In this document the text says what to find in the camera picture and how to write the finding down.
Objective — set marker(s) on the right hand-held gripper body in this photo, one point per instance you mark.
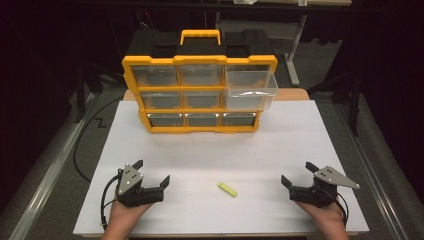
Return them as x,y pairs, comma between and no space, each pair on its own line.
320,191

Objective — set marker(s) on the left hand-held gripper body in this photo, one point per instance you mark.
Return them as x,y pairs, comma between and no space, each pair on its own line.
133,190

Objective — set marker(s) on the small yellow-green stick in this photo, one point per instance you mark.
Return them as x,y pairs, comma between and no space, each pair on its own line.
227,189

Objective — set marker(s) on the clear plastic drawer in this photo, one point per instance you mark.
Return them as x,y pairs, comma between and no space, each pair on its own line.
250,100

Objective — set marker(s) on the yellow black drawer organizer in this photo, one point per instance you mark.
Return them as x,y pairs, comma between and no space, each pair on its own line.
200,60

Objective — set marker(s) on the person's right hand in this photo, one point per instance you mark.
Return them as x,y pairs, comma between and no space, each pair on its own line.
321,215

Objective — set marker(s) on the person's left hand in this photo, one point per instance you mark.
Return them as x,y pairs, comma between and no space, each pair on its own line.
125,215

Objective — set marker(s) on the white table board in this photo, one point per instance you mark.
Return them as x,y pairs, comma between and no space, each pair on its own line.
200,160

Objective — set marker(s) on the black stand legs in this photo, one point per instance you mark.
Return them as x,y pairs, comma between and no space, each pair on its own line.
80,96
354,106

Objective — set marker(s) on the set of clear closed drawers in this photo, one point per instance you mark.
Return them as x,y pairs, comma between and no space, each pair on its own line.
156,76

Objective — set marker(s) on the grey metal stand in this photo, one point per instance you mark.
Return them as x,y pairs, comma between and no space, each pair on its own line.
293,70

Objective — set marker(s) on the metal floor rail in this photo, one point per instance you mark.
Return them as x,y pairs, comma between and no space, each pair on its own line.
50,170
366,163

